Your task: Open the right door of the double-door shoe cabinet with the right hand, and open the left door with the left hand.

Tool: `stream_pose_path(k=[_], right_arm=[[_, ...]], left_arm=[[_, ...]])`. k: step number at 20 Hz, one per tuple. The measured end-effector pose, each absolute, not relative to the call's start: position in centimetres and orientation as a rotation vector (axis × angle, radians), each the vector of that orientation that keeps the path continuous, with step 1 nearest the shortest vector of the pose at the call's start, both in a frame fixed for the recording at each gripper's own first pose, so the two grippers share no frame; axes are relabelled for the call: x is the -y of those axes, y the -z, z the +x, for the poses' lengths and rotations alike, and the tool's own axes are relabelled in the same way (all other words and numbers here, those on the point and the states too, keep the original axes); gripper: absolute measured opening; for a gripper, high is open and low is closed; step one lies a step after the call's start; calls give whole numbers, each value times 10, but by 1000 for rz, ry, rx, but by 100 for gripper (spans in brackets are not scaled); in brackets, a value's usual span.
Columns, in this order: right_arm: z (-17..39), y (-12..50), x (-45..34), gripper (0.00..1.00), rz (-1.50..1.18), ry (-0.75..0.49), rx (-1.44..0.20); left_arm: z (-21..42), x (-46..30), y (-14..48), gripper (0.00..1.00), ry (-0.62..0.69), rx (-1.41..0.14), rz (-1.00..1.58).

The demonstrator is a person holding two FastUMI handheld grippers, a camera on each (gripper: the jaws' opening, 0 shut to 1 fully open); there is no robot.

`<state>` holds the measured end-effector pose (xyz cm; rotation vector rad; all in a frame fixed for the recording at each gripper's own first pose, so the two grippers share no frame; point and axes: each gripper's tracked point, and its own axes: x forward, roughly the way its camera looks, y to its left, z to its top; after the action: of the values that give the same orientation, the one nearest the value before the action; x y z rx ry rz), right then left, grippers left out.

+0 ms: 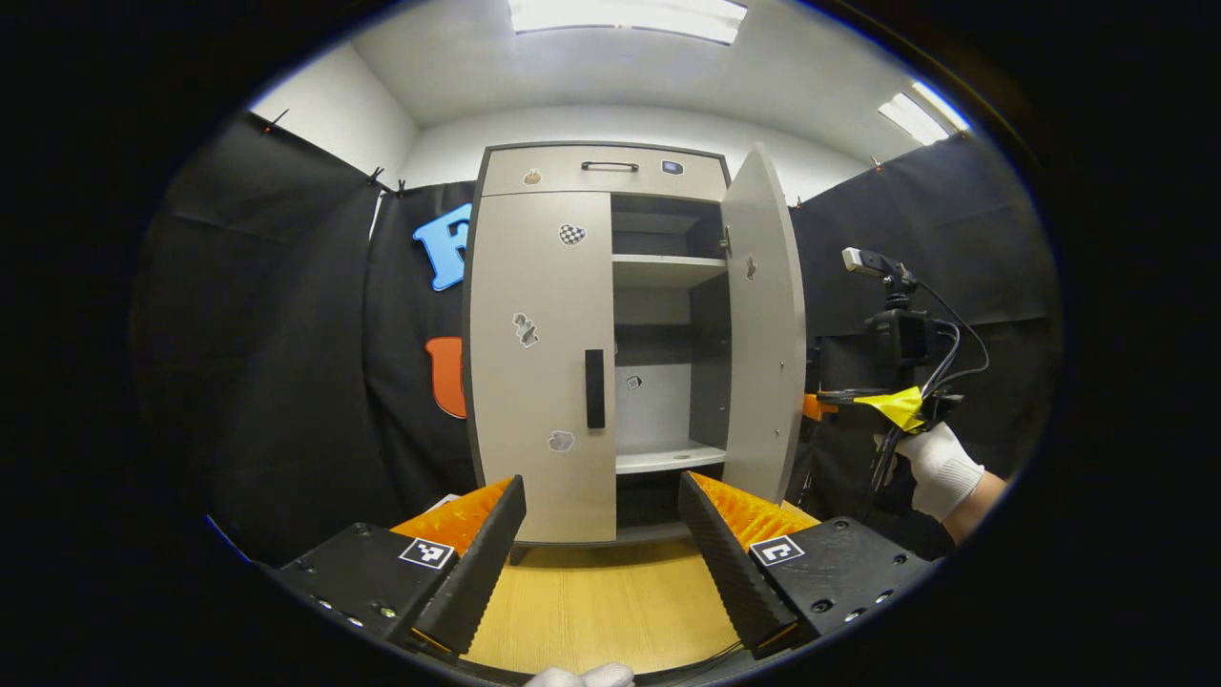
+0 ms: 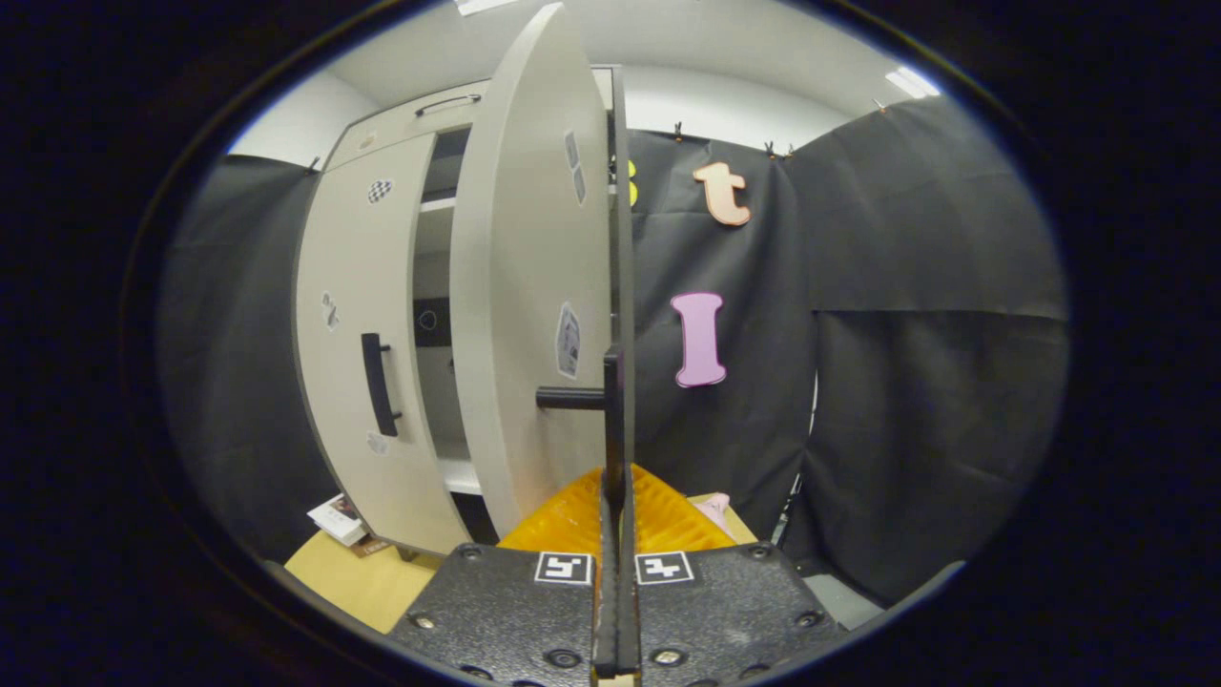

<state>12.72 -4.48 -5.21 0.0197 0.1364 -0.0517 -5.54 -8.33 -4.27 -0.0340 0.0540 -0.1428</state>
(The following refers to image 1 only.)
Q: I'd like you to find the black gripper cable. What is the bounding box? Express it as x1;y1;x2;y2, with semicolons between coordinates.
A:
873;281;993;497

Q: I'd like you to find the yellow tape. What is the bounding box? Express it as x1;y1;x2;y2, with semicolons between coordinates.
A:
854;386;926;432

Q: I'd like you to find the white cabinet shelf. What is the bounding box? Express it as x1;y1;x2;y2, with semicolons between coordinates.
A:
612;253;728;287
615;444;726;475

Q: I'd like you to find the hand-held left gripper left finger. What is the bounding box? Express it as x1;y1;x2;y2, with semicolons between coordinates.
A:
256;474;528;656

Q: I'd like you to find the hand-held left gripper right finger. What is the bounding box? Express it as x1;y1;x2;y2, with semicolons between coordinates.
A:
677;469;936;659

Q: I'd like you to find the large ceiling light panel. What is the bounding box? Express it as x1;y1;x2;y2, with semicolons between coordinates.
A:
508;0;748;46

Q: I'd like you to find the small ceiling light panel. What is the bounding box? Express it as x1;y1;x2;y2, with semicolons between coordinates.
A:
878;81;971;146

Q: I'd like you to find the grey cabinet drawer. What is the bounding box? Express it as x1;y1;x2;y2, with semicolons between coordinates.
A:
482;145;731;203

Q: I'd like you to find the black backdrop cloth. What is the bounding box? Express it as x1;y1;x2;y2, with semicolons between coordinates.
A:
134;113;1060;564

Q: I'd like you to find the grey shoe cabinet door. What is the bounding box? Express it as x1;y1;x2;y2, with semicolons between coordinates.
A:
720;143;809;507
467;191;618;545

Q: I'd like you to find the grey double-door shoe cabinet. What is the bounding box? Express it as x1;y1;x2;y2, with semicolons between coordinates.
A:
461;141;810;550

